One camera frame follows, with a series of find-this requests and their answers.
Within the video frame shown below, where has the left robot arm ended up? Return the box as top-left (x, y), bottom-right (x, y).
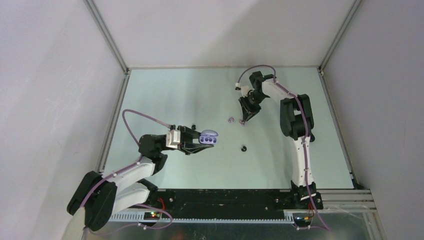
top-left (66, 125), bottom-right (219, 231)

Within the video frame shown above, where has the controller board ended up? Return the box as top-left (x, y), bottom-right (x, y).
top-left (294, 216), bottom-right (313, 222)
top-left (143, 211), bottom-right (162, 221)

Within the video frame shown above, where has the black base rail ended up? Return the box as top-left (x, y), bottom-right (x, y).
top-left (146, 189), bottom-right (311, 221)

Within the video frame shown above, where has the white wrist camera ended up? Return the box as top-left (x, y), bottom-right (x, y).
top-left (235, 82), bottom-right (254, 98)
top-left (165, 129), bottom-right (181, 149)

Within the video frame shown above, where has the purple charging case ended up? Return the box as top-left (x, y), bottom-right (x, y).
top-left (198, 129), bottom-right (219, 145)

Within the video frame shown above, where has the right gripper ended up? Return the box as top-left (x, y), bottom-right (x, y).
top-left (239, 92), bottom-right (267, 123)

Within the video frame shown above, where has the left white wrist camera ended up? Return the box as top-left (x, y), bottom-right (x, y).
top-left (165, 129), bottom-right (181, 149)

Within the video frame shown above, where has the right controller board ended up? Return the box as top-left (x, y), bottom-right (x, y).
top-left (294, 216), bottom-right (313, 222)

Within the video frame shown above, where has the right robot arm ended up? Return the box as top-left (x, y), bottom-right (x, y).
top-left (235, 71), bottom-right (319, 210)

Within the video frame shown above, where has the left controller board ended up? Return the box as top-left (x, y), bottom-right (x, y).
top-left (143, 211), bottom-right (162, 221)

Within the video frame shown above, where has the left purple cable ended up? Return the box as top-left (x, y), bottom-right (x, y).
top-left (79, 109), bottom-right (173, 213)

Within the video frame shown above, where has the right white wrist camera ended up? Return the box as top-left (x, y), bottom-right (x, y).
top-left (235, 82), bottom-right (254, 98)

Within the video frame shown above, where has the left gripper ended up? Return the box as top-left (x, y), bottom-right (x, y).
top-left (159, 125), bottom-right (213, 156)

